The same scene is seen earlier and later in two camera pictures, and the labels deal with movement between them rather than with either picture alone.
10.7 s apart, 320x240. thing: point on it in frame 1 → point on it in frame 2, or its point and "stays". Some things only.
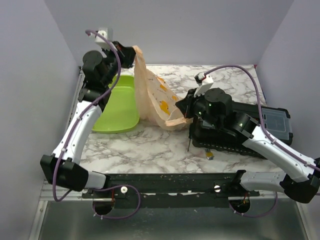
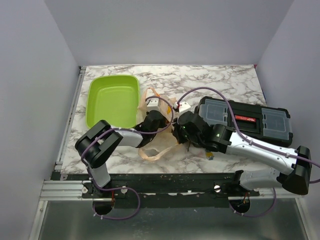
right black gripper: x=185 y=105 → x=176 y=132
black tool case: x=246 y=118 stays
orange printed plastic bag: x=156 y=99 → x=165 y=105
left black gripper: x=127 y=55 → x=162 y=125
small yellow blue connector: x=209 y=155 stays
